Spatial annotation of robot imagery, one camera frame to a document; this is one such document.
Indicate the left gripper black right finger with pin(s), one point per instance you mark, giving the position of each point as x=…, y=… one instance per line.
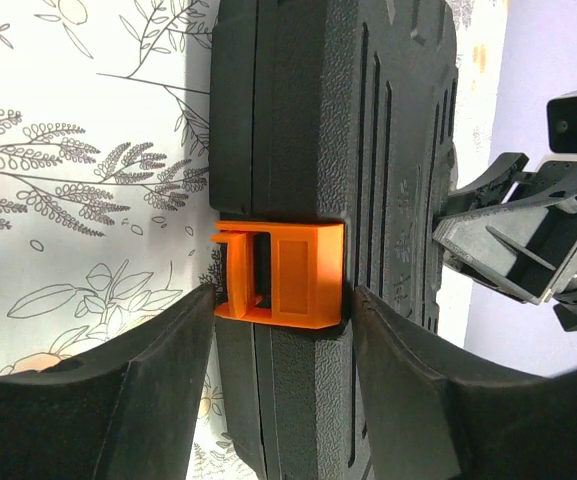
x=436, y=411

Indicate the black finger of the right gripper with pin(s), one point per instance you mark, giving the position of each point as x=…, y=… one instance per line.
x=483, y=196

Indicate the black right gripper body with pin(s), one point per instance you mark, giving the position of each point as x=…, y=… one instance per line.
x=527, y=250

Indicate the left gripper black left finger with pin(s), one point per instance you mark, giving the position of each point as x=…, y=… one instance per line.
x=126, y=409

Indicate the black plastic tool case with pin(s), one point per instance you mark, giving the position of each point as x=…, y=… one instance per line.
x=328, y=112

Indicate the orange case latch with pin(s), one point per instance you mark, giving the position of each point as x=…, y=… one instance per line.
x=306, y=273

